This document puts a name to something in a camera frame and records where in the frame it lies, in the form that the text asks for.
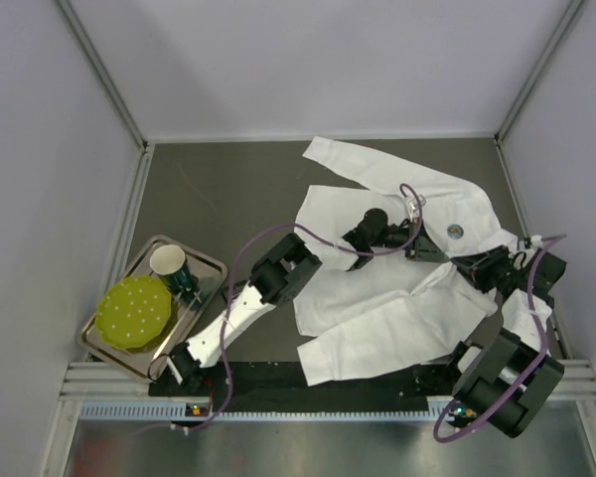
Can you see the blue round brooch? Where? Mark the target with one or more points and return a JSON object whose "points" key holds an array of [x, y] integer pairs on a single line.
{"points": [[455, 231]]}

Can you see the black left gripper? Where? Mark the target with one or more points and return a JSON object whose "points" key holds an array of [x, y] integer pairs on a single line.
{"points": [[398, 236]]}

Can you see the metal knife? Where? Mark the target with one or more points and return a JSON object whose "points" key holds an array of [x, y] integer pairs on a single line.
{"points": [[167, 343]]}

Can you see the small black box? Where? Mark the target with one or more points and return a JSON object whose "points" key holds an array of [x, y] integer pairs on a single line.
{"points": [[226, 294]]}

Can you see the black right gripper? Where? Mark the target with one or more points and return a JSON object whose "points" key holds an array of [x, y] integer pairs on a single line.
{"points": [[487, 273]]}

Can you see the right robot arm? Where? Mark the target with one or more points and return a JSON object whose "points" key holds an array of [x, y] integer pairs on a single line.
{"points": [[507, 382]]}

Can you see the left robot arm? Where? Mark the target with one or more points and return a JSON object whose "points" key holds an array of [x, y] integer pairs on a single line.
{"points": [[280, 275]]}

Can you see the green paper cup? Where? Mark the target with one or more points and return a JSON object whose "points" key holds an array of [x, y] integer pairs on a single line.
{"points": [[169, 262]]}

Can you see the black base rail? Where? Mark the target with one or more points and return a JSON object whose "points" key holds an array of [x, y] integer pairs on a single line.
{"points": [[282, 387]]}

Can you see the silver metal tray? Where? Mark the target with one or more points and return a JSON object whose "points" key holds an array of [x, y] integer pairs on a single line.
{"points": [[187, 308]]}

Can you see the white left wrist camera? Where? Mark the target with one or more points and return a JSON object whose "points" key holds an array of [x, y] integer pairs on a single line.
{"points": [[414, 206]]}

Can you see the green polka dot plate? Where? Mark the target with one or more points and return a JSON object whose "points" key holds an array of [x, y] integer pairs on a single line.
{"points": [[133, 312]]}

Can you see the white button-up shirt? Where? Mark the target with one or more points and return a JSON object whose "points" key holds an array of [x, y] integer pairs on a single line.
{"points": [[393, 313]]}

